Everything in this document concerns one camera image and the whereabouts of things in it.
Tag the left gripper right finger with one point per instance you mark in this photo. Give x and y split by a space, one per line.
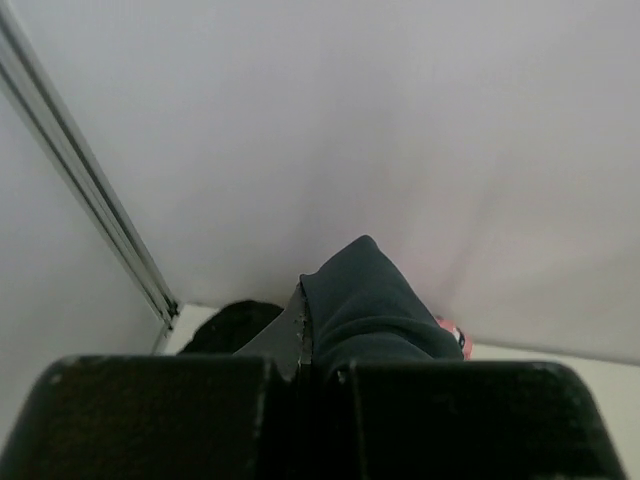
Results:
465 420

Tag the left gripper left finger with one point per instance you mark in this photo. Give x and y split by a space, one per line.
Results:
237 416

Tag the dark teal shorts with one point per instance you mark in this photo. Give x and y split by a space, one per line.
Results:
362 310

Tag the pink patterned shorts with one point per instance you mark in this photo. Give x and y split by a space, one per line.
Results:
463 340

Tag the aluminium corner profile left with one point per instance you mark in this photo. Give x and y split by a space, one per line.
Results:
27 85

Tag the black shorts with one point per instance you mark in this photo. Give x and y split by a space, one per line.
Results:
232 327

